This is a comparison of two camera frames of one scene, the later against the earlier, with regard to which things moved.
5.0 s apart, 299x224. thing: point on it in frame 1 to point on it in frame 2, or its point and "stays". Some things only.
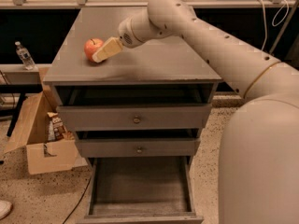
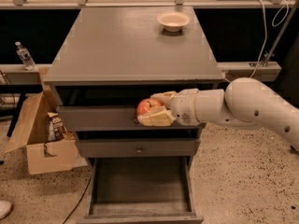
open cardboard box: (44, 156) stays
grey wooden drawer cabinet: (138, 116) stays
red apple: (92, 46) to (146, 105)
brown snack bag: (57, 130) stays
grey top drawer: (135, 107) stays
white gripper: (125, 32) to (183, 106)
